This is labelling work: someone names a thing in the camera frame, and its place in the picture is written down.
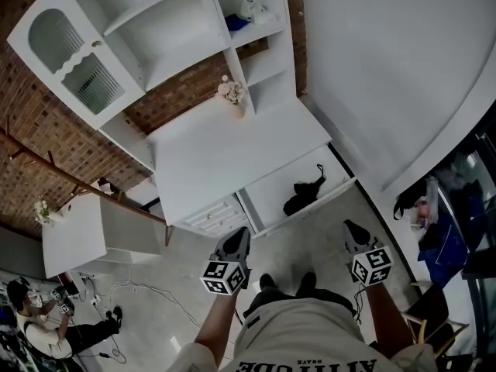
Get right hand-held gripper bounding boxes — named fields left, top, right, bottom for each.
left=343, top=219, right=393, bottom=287

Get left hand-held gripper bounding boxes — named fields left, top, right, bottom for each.
left=199, top=226, right=253, bottom=297

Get white drawer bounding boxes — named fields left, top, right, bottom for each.
left=236, top=142, right=357, bottom=239

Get black object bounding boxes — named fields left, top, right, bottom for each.
left=282, top=164, right=327, bottom=217

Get person's left forearm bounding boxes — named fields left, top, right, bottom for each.
left=193, top=292, right=239, bottom=363

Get person's right forearm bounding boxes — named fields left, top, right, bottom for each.
left=362, top=283, right=414, bottom=360

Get person's left black shoe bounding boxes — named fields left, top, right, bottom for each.
left=258, top=272, right=278, bottom=292

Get person's black shoe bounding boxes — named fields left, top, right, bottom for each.
left=258, top=272, right=278, bottom=292
left=296, top=271, right=318, bottom=298

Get black bag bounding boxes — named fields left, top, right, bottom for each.
left=393, top=194, right=415, bottom=221

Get person's right black shoe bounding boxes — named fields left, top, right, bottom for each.
left=296, top=271, right=318, bottom=298

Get clear plastic bag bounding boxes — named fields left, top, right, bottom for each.
left=412, top=176, right=441, bottom=229

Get person's black trousers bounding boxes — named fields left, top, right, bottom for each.
left=242, top=287, right=357, bottom=327

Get blue striped bag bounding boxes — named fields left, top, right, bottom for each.
left=417, top=215, right=470, bottom=290

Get wooden framed chair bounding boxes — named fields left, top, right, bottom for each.
left=401, top=284, right=470, bottom=357

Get white printed t-shirt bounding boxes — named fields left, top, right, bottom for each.
left=166, top=298, right=439, bottom=372

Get pink vase with flowers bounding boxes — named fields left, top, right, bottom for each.
left=216, top=74, right=247, bottom=119

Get white side table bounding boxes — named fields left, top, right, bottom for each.
left=41, top=194, right=164, bottom=279

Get wooden coat rack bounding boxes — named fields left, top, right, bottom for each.
left=0, top=126, right=174, bottom=247

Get white vase with flowers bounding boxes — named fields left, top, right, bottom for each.
left=33, top=196, right=74, bottom=227

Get white shelf cabinet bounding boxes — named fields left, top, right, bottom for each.
left=6, top=0, right=299, bottom=174

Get blue cloth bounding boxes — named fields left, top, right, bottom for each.
left=224, top=13, right=251, bottom=33

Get small white object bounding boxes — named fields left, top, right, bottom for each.
left=239, top=0, right=279, bottom=26

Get white floor cable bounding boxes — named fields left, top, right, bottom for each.
left=77, top=262, right=202, bottom=327

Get black floor cable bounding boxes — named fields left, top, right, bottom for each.
left=98, top=323, right=129, bottom=364

